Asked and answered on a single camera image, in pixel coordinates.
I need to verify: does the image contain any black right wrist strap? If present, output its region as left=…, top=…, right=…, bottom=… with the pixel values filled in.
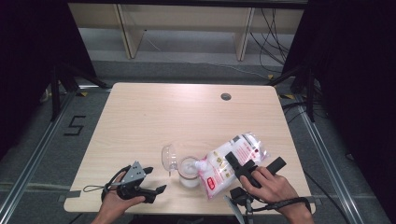
left=251, top=196, right=312, bottom=217

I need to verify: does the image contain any black left wrist strap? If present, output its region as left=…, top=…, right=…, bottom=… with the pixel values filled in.
left=82, top=164, right=132, bottom=194

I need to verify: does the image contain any black floor cable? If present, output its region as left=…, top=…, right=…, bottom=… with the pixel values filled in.
left=303, top=171, right=351, bottom=224

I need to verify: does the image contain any black curtain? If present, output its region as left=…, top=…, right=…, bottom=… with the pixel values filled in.
left=281, top=0, right=396, bottom=216
left=0, top=0, right=97, bottom=161

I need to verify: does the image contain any person's left hand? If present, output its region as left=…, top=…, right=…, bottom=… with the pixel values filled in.
left=101, top=172, right=147, bottom=216

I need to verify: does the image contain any clear jar with beige handle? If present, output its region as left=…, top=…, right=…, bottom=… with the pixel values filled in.
left=161, top=141, right=202, bottom=189

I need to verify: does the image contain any bundle of black cables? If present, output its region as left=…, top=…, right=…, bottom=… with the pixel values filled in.
left=250, top=7, right=295, bottom=74

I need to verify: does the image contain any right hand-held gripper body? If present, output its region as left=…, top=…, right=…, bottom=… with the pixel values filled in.
left=223, top=156, right=288, bottom=224

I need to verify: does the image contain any black metal stand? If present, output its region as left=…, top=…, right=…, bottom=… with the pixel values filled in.
left=267, top=63, right=317, bottom=123
left=49, top=62, right=110, bottom=122

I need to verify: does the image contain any aluminium floor rail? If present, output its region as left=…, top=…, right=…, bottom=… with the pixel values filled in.
left=0, top=90, right=77, bottom=224
left=295, top=102, right=359, bottom=224

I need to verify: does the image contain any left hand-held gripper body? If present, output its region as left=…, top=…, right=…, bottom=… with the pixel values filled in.
left=116, top=161, right=159, bottom=204

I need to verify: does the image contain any white powder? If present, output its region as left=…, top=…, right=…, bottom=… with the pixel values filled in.
left=181, top=158, right=200, bottom=188

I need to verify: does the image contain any clear bag with red print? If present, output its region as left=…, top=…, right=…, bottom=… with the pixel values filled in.
left=195, top=132, right=271, bottom=200

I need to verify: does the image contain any light wooden shelf unit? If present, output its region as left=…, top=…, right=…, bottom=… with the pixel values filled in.
left=67, top=3, right=305, bottom=62

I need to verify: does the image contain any black wrist strap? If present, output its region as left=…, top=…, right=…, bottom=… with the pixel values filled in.
left=251, top=196, right=312, bottom=217
left=82, top=164, right=132, bottom=194

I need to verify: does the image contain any person's right hand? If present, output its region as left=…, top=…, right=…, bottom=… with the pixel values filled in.
left=239, top=166, right=307, bottom=216

